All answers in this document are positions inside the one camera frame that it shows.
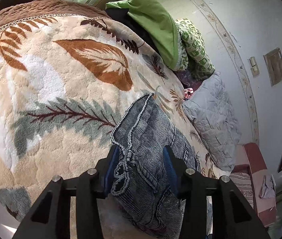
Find small grey cloth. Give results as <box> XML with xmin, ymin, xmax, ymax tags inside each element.
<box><xmin>259</xmin><ymin>174</ymin><xmax>276</xmax><ymax>200</ymax></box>

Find dark cloth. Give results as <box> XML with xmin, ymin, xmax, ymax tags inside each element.
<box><xmin>105</xmin><ymin>7</ymin><xmax>161</xmax><ymax>55</ymax></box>

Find plain green cloth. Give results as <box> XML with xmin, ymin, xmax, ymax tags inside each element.
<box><xmin>105</xmin><ymin>0</ymin><xmax>180</xmax><ymax>71</ymax></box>

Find leaf print plush blanket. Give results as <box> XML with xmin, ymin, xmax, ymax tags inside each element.
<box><xmin>0</xmin><ymin>0</ymin><xmax>231</xmax><ymax>239</ymax></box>

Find grey quilted pillow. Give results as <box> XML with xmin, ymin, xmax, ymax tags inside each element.
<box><xmin>182</xmin><ymin>71</ymin><xmax>241</xmax><ymax>172</ymax></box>

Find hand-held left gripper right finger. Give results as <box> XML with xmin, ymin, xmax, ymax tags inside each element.
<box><xmin>163</xmin><ymin>144</ymin><xmax>271</xmax><ymax>239</ymax></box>

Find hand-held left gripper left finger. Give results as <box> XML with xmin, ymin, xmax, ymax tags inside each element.
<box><xmin>12</xmin><ymin>144</ymin><xmax>120</xmax><ymax>239</ymax></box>

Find grey denim pants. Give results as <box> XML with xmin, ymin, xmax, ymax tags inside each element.
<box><xmin>110</xmin><ymin>93</ymin><xmax>202</xmax><ymax>239</ymax></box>

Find striped cushion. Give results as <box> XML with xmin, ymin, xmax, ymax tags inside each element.
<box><xmin>231</xmin><ymin>172</ymin><xmax>255</xmax><ymax>205</ymax></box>

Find purple cloth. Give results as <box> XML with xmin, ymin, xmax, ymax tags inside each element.
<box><xmin>176</xmin><ymin>69</ymin><xmax>201</xmax><ymax>90</ymax></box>

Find wooden wall panel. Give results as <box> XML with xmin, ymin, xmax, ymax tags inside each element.
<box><xmin>264</xmin><ymin>47</ymin><xmax>282</xmax><ymax>87</ymax></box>

